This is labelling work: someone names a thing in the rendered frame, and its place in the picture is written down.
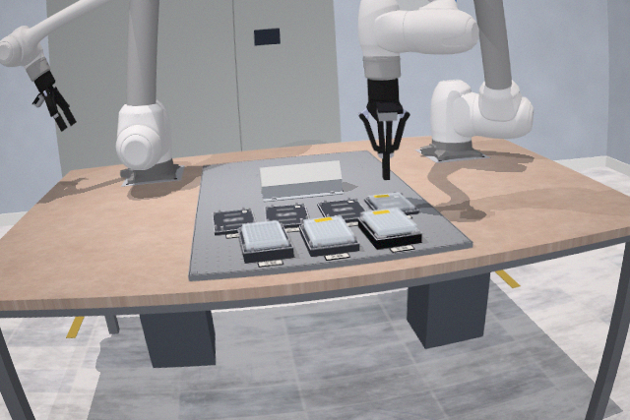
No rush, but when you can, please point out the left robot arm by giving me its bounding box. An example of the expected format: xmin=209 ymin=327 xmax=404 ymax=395
xmin=358 ymin=0 xmax=534 ymax=160

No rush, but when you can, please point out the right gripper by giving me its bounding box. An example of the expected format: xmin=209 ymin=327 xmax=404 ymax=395
xmin=34 ymin=71 xmax=76 ymax=132

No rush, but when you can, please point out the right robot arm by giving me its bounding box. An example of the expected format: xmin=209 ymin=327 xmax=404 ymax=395
xmin=0 ymin=0 xmax=179 ymax=184

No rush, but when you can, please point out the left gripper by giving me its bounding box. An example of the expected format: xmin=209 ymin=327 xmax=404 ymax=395
xmin=358 ymin=79 xmax=410 ymax=180

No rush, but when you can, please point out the white operator button panel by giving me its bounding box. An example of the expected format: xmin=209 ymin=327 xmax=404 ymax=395
xmin=260 ymin=160 xmax=344 ymax=202

